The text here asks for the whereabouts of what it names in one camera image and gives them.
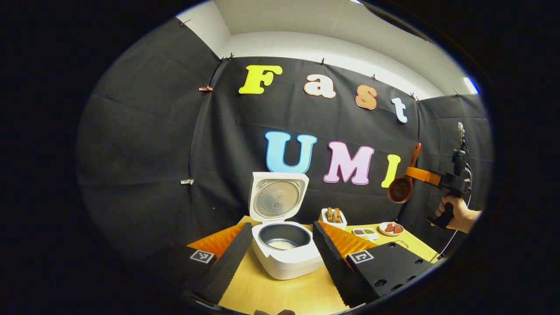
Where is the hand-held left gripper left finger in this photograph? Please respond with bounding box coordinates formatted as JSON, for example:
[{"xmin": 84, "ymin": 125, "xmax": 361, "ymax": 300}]
[{"xmin": 149, "ymin": 222, "xmax": 254, "ymax": 307}]

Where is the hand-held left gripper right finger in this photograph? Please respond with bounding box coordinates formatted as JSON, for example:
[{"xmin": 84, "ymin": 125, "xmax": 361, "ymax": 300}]
[{"xmin": 311, "ymin": 220, "xmax": 439, "ymax": 308}]

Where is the brown wooden spoon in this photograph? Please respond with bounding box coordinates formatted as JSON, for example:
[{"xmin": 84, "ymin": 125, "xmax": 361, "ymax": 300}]
[{"xmin": 387, "ymin": 142, "xmax": 423, "ymax": 204}]

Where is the white rice cooker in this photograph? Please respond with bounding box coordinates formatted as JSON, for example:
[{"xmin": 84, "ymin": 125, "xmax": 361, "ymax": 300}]
[{"xmin": 248, "ymin": 171, "xmax": 325, "ymax": 280}]

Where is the white toaster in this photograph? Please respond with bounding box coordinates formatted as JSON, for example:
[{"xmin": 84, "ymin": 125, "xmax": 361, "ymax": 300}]
[{"xmin": 320, "ymin": 207, "xmax": 347, "ymax": 230}]

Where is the white divided grain dish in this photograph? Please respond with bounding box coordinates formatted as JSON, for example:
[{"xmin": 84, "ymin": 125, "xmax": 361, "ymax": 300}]
[{"xmin": 352, "ymin": 227, "xmax": 379, "ymax": 241}]

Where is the white round plate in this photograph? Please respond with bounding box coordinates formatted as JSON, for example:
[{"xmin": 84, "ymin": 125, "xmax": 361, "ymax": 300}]
[{"xmin": 378, "ymin": 222, "xmax": 404, "ymax": 237}]

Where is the black backdrop cloth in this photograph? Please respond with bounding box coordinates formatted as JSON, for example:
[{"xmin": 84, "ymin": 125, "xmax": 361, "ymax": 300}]
[{"xmin": 77, "ymin": 17, "xmax": 493, "ymax": 263}]

